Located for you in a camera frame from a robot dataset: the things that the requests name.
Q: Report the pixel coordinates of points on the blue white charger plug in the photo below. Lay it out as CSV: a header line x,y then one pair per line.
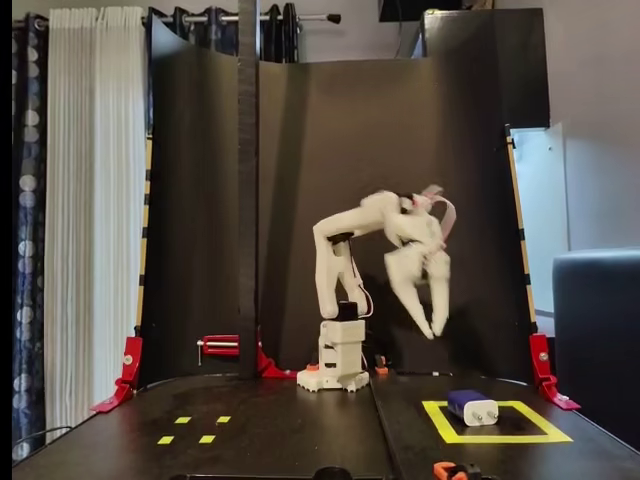
x,y
480,415

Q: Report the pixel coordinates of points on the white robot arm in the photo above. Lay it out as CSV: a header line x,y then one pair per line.
x,y
330,260

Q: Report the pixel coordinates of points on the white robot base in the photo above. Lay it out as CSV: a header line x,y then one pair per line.
x,y
340,365

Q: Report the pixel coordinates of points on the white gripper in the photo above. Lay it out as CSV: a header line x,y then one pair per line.
x,y
419,270

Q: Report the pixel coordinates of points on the yellow tape square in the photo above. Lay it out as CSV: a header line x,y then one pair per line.
x,y
500,439

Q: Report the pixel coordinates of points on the red pole foot bracket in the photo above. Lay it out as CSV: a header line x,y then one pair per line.
x,y
272,370

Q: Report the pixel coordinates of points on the white pleated curtain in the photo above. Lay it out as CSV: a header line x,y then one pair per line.
x,y
95,200

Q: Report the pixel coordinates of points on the yellow black folding ruler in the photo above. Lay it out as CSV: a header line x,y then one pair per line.
x,y
520,225
145,225

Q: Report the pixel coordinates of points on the silver curtain rod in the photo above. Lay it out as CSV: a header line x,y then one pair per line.
x,y
312,18

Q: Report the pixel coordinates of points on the black curved backdrop sheet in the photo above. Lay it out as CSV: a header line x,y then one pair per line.
x,y
350,150

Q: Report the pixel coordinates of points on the orange black spring clamp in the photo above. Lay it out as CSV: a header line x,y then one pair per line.
x,y
442,471
311,368
382,370

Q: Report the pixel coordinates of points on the red screw clamp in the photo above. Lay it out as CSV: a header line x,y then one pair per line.
x,y
222,345

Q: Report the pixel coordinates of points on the dark grommet curtain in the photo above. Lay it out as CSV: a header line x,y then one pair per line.
x,y
274,40

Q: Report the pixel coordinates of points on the red corner bracket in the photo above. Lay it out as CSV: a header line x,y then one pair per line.
x,y
125,375
545,370

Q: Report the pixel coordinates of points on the dark wall mounted object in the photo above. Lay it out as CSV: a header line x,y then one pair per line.
x,y
415,10

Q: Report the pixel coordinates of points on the dark circle patterned curtain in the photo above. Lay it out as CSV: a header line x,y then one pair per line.
x,y
30,200

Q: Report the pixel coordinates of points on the dark blue ottoman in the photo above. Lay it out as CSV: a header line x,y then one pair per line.
x,y
600,325

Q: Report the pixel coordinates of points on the black upright pole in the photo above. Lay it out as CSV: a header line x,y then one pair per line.
x,y
247,200

